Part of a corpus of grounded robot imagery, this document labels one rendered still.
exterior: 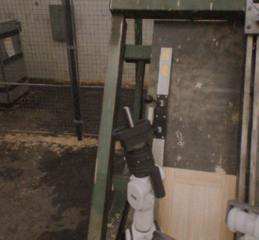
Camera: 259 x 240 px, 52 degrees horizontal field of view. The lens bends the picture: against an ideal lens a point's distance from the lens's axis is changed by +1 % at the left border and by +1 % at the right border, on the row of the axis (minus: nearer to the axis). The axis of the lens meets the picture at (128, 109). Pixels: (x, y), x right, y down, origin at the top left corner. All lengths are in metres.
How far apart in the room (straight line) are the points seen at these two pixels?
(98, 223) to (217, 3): 1.09
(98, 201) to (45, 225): 1.53
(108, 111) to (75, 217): 1.68
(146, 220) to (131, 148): 0.29
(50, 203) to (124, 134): 2.23
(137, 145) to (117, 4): 0.73
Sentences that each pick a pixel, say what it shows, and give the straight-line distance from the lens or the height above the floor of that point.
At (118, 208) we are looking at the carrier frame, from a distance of 1.66.
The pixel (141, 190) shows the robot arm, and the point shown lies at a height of 1.41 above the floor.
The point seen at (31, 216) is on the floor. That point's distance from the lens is 2.87.
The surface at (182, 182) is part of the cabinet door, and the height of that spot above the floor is 1.19.
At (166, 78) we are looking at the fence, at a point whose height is 1.59.
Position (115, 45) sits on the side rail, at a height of 1.72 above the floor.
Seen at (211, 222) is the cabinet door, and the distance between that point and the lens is 1.27.
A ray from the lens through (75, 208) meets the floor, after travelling 2.83.
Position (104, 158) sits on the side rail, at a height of 1.26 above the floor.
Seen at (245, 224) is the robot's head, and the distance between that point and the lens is 0.79.
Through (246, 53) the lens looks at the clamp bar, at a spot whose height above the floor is 1.71.
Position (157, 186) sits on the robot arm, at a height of 1.42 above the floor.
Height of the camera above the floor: 1.97
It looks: 25 degrees down
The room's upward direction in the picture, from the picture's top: straight up
